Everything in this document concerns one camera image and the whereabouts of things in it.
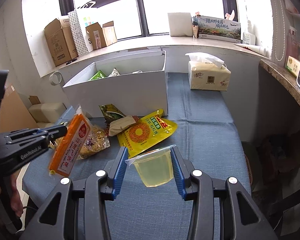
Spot clear jelly cup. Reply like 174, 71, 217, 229
125, 145, 175, 187

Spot orange cracker pack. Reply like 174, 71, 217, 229
49, 105, 91, 177

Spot person left hand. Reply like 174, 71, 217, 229
0, 173, 24, 227

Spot large cardboard sheet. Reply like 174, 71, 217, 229
0, 84, 38, 133

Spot yellow kuromi popcorn bag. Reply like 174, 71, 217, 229
77, 125, 110, 159

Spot beige paper snack pack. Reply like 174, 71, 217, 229
109, 115, 136, 137

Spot yellow sunflower pouch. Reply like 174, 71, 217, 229
117, 109, 178, 159

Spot dark green snack bag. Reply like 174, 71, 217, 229
99, 104, 126, 124

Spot clear tape roll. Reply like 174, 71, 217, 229
49, 71, 63, 86

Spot black scissors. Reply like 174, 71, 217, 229
66, 58, 77, 65

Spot white storage box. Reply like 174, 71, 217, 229
63, 50, 168, 118

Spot tissue pack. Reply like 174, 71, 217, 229
185, 52, 231, 92

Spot pale green yellow snack bag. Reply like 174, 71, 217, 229
108, 68, 120, 77

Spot tall cardboard box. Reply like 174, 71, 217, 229
44, 16, 78, 67

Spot small open cardboard box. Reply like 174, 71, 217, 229
85, 21, 117, 50

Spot white dotted paper bag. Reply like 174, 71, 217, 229
68, 8, 97, 56

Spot white bottle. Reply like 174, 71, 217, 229
242, 32, 256, 46

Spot landscape printed gift box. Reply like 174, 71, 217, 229
198, 16, 241, 43

